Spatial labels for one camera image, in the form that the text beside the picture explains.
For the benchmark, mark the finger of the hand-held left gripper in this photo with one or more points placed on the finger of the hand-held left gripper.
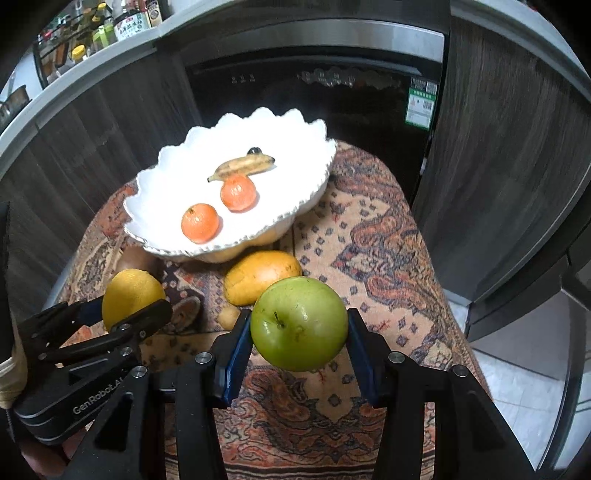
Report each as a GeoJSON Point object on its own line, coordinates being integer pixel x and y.
{"type": "Point", "coordinates": [92, 310]}
{"type": "Point", "coordinates": [152, 314]}

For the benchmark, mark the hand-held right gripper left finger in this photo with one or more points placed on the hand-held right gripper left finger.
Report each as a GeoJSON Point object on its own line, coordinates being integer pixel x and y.
{"type": "Point", "coordinates": [235, 350]}

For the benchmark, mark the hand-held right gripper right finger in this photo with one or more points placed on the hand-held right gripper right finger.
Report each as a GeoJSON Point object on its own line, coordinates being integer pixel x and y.
{"type": "Point", "coordinates": [364, 364]}

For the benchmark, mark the yellow lemon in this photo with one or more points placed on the yellow lemon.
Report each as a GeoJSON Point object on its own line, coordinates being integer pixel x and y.
{"type": "Point", "coordinates": [131, 295]}

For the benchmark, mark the green apple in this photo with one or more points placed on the green apple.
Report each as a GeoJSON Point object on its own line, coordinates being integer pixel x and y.
{"type": "Point", "coordinates": [300, 323]}

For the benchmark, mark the orange tangerine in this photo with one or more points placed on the orange tangerine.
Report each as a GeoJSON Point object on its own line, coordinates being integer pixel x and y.
{"type": "Point", "coordinates": [238, 194]}
{"type": "Point", "coordinates": [199, 224]}

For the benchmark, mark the spotted yellow banana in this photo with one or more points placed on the spotted yellow banana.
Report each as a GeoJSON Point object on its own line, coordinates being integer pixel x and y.
{"type": "Point", "coordinates": [242, 166]}

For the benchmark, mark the white scalloped bowl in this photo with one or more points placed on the white scalloped bowl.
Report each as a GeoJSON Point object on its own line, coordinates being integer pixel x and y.
{"type": "Point", "coordinates": [286, 152]}

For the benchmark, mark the small tan round fruit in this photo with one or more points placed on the small tan round fruit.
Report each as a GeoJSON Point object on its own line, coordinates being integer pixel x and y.
{"type": "Point", "coordinates": [228, 318]}

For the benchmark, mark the brown kiwi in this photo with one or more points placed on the brown kiwi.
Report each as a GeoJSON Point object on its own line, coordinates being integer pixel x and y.
{"type": "Point", "coordinates": [136, 263]}

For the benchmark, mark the yellow orange mango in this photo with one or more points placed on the yellow orange mango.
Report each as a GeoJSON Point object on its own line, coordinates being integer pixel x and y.
{"type": "Point", "coordinates": [258, 274]}

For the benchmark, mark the patterned red tablecloth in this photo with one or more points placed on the patterned red tablecloth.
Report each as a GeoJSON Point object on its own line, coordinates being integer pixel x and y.
{"type": "Point", "coordinates": [369, 240]}

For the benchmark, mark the dark wood cabinet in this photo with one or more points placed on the dark wood cabinet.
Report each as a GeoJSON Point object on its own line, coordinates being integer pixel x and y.
{"type": "Point", "coordinates": [498, 161]}
{"type": "Point", "coordinates": [92, 152]}

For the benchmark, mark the steel cooking pot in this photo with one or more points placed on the steel cooking pot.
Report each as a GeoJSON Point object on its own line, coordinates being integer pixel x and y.
{"type": "Point", "coordinates": [14, 99]}

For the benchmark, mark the grey kitchen countertop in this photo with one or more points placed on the grey kitchen countertop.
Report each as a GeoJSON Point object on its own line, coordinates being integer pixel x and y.
{"type": "Point", "coordinates": [92, 74]}

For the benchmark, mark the black steel dishwasher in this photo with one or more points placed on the black steel dishwasher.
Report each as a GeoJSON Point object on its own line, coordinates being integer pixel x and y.
{"type": "Point", "coordinates": [277, 101]}

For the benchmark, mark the yellow cap jar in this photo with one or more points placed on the yellow cap jar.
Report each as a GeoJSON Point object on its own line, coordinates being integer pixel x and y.
{"type": "Point", "coordinates": [78, 53]}

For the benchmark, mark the green white label sticker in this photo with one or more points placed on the green white label sticker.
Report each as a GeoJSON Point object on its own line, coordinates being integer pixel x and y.
{"type": "Point", "coordinates": [421, 101]}

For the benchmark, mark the green oil bottle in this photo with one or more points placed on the green oil bottle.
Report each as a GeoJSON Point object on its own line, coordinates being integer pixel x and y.
{"type": "Point", "coordinates": [104, 37]}

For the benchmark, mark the dark sauce bottle white label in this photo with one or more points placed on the dark sauce bottle white label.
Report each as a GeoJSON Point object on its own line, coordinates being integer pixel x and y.
{"type": "Point", "coordinates": [134, 27]}

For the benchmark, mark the row of condiment bottles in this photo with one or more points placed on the row of condiment bottles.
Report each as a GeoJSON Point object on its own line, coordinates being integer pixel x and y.
{"type": "Point", "coordinates": [92, 11]}

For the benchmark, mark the dark bottle yellow label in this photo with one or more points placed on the dark bottle yellow label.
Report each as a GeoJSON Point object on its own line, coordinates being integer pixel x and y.
{"type": "Point", "coordinates": [154, 11]}

